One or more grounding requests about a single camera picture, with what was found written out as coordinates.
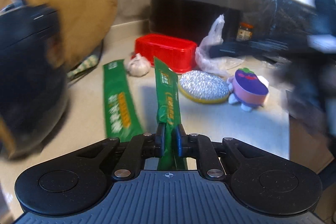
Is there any long green wrapper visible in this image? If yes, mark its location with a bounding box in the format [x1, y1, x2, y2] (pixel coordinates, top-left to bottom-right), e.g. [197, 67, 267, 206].
[154, 57, 187, 170]
[103, 60, 143, 142]

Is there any eggplant shaped sponge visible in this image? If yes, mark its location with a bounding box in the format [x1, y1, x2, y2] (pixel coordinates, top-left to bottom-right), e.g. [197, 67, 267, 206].
[227, 68, 269, 112]

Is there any clear plastic bag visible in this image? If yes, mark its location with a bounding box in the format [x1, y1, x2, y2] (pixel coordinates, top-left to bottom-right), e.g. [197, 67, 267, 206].
[194, 13, 247, 77]

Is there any red plastic food tray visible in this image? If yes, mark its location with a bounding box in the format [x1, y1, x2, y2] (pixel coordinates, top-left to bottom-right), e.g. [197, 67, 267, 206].
[133, 34, 197, 74]

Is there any plastic wrapped black appliance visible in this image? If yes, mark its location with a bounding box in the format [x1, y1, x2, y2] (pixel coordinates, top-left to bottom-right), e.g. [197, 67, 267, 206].
[243, 0, 335, 60]

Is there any silver yellow scouring pad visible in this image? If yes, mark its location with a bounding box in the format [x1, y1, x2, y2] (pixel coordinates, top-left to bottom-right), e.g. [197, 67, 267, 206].
[178, 71, 230, 104]

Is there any glass sauce jar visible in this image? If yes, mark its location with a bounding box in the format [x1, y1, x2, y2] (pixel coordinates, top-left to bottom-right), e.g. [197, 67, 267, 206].
[236, 22, 254, 41]

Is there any garlic bulb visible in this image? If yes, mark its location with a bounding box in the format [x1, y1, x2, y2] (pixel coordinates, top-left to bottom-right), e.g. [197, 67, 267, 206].
[126, 53, 151, 77]

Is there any striped dish cloth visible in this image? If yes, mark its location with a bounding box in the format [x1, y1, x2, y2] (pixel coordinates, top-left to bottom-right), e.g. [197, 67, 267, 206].
[67, 55, 99, 81]

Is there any dark blue rice cooker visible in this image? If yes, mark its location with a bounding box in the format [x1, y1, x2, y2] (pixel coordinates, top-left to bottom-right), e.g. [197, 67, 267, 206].
[1, 0, 68, 159]

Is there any black rice cooker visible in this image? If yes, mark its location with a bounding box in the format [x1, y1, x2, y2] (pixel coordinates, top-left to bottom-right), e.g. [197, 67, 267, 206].
[149, 0, 243, 44]

